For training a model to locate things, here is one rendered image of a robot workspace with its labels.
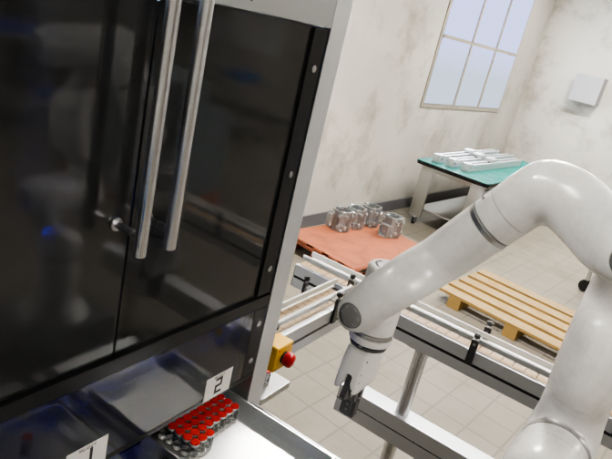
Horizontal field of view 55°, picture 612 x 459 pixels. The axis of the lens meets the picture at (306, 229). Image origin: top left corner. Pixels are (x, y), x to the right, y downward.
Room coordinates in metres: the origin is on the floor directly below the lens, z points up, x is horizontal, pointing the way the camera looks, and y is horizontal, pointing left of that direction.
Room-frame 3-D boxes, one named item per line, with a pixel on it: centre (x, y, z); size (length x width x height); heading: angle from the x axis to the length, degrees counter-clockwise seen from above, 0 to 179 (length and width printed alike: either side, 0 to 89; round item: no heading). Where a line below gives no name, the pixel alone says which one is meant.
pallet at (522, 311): (4.19, -1.83, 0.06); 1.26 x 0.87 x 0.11; 55
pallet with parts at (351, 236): (4.79, -0.47, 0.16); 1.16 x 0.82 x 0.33; 144
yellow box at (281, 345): (1.34, 0.01, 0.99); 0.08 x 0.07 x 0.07; 60
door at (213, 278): (1.04, 0.16, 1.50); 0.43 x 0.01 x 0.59; 150
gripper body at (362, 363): (1.03, -0.17, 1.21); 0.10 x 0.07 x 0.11; 150
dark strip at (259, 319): (1.20, 0.06, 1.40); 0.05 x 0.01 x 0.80; 150
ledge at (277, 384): (1.37, 0.04, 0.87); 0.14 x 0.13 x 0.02; 60
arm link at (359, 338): (1.03, -0.17, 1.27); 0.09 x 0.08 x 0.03; 150
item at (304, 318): (1.66, -0.01, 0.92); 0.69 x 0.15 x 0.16; 150
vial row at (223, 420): (1.10, 0.11, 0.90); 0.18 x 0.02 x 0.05; 151
